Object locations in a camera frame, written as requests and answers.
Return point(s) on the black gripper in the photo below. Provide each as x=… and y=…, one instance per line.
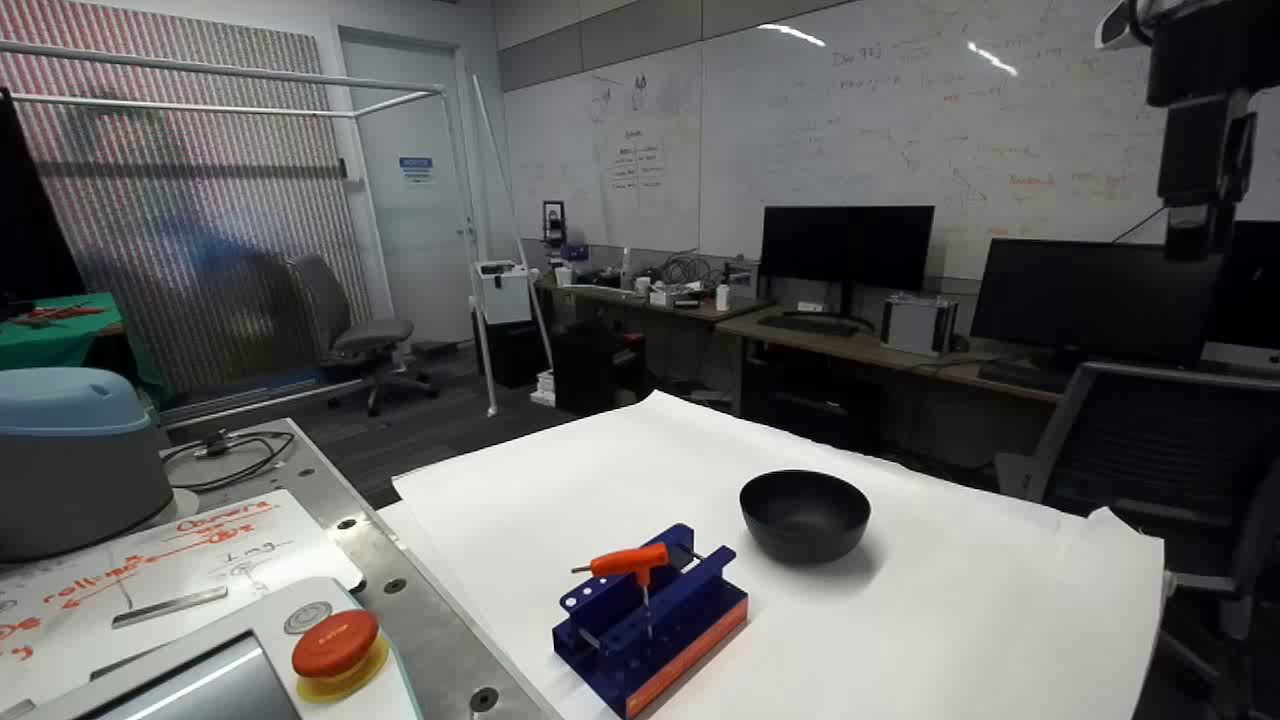
x=1206, y=81

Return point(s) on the black bowl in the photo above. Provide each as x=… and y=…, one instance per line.
x=807, y=517

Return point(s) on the wide black monitor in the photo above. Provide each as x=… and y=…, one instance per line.
x=1088, y=301

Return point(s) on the grey mesh office chair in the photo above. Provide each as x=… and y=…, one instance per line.
x=1172, y=463

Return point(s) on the white computer box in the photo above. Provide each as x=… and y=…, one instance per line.
x=922, y=324

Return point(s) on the brown wooden desk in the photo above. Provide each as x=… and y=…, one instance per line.
x=865, y=348

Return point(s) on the small black monitor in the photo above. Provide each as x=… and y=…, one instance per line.
x=847, y=244

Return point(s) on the white paper sheet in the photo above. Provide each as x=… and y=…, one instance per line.
x=933, y=613

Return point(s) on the cluttered long desk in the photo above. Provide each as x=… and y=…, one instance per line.
x=640, y=296

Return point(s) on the blue tool rack orange base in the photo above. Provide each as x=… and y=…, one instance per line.
x=652, y=636

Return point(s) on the white cart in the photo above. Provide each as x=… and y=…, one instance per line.
x=504, y=293

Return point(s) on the blue door sign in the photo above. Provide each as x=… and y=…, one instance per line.
x=416, y=164

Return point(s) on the white door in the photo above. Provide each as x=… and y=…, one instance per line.
x=415, y=226

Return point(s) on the grey padded office chair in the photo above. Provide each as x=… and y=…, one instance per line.
x=351, y=324

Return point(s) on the red emergency stop button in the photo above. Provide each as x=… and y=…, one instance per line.
x=334, y=647

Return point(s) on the white control box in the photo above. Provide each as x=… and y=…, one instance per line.
x=240, y=673

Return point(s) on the white board orange writing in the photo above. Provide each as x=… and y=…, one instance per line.
x=120, y=584

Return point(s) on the grey device blue lid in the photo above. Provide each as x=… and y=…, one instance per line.
x=72, y=463

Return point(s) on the green table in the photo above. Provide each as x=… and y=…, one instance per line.
x=55, y=342

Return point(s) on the black screen panel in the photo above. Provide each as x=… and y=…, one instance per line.
x=31, y=226

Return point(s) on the wall dispenser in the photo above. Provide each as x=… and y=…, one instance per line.
x=555, y=222

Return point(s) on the metal base plate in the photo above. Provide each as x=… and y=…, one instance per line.
x=427, y=627

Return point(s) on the metal frame bars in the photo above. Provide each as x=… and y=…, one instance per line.
x=227, y=73

